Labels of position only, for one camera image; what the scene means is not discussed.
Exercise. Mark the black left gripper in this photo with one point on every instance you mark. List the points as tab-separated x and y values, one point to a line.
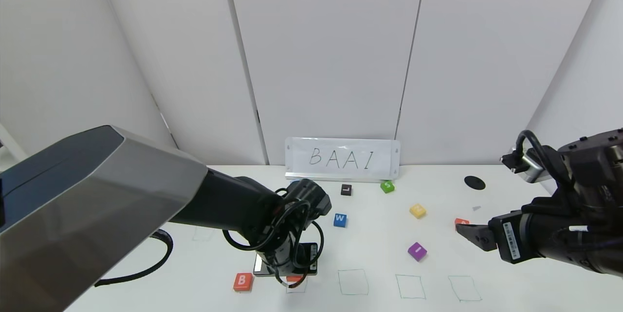
288	266

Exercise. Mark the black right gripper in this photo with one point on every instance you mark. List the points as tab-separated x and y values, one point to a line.
508	239

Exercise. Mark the orange A letter block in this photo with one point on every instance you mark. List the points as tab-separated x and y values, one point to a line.
461	222
294	279

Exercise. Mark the orange B letter block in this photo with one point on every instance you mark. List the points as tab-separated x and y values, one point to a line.
243	282

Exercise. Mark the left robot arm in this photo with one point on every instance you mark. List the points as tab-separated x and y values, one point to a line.
121	205

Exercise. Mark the white BAAI sign board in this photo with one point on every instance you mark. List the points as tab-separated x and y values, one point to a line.
297	158

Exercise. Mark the black table grommet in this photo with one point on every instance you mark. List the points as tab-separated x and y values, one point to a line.
475	183

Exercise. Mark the purple I letter block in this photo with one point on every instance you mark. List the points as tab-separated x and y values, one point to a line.
417	251

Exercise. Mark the yellow letter block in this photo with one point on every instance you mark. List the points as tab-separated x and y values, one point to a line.
418	211

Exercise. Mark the blue W letter block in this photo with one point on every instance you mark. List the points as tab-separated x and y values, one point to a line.
340	220

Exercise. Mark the black L letter block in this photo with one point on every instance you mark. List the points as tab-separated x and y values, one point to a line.
346	190

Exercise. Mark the green S letter block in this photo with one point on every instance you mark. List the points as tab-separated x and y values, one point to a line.
387	187

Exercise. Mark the white shelf unit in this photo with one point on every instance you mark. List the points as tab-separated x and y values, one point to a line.
7	149

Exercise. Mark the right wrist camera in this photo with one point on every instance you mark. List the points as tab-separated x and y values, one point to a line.
528	168

